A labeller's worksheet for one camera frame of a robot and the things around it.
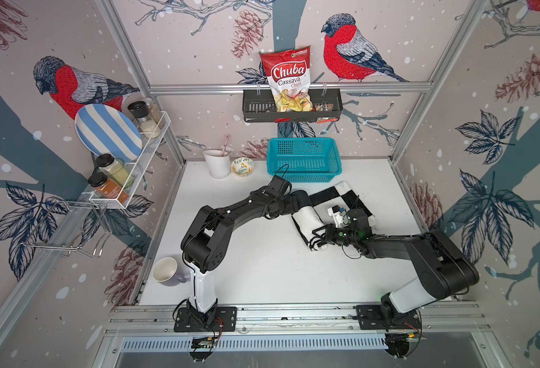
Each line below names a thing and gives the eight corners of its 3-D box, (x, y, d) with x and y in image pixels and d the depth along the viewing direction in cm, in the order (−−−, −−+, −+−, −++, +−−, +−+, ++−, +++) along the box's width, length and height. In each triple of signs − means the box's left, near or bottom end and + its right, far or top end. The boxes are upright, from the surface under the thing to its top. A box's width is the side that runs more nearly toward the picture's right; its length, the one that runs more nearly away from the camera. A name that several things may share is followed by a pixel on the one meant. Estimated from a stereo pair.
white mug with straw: (208, 180, 115) (201, 160, 104) (213, 160, 124) (207, 140, 113) (230, 180, 115) (225, 160, 104) (233, 160, 124) (229, 140, 113)
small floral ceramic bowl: (229, 170, 118) (227, 165, 115) (241, 159, 123) (240, 154, 120) (244, 179, 114) (243, 174, 111) (256, 167, 119) (256, 162, 116)
